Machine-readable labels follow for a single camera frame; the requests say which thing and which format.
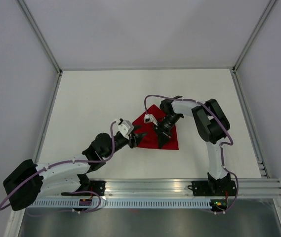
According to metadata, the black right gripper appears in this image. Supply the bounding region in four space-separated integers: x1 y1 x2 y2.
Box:
153 113 182 149

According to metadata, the red cloth napkin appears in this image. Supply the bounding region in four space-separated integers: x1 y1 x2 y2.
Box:
132 104 179 151

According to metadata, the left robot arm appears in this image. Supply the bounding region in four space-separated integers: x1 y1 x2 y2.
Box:
0 125 147 211

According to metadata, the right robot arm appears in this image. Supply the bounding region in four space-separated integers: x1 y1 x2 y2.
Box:
154 96 236 196

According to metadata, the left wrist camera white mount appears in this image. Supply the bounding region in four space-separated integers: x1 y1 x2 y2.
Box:
115 118 134 139

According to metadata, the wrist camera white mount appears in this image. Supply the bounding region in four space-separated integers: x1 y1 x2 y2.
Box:
115 118 134 139
144 114 158 125

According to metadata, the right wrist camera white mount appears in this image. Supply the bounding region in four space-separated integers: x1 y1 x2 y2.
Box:
144 114 158 125

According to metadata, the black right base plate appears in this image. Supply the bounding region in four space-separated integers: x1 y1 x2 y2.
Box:
191 180 237 197

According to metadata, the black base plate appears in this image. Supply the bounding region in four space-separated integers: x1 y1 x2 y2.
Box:
191 180 237 197
61 180 106 197

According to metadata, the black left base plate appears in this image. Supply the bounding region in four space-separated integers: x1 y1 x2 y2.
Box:
61 180 106 197

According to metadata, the slotted cable duct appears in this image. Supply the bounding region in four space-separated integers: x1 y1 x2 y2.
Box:
29 198 211 209

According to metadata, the aluminium mounting rail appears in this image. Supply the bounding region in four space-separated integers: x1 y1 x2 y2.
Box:
16 179 281 198

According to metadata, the left aluminium frame post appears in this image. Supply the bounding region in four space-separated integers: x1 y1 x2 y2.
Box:
16 0 62 75

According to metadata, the aluminium frame post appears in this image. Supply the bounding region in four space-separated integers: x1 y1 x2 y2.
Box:
16 0 62 75
230 0 278 74

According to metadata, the right aluminium frame post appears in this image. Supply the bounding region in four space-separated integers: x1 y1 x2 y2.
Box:
230 0 278 74

